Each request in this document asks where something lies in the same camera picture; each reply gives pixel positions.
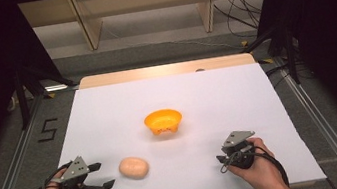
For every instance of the white paper table cover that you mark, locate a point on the white paper table cover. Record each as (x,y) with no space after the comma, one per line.
(189,91)

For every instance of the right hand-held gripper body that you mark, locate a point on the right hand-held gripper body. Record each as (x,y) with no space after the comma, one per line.
(240,154)

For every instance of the yellow tape piece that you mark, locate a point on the yellow tape piece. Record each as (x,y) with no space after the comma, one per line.
(266,61)
(244,43)
(50,95)

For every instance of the orange plastic bowl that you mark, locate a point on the orange plastic bowl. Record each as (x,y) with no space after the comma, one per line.
(163,120)

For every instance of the black metal stand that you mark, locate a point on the black metal stand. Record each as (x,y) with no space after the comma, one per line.
(22,102)
(290,56)

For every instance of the person's right hand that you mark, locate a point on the person's right hand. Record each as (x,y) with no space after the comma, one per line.
(262,169)

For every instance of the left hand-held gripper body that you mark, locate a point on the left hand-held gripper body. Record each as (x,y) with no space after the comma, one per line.
(72,171)

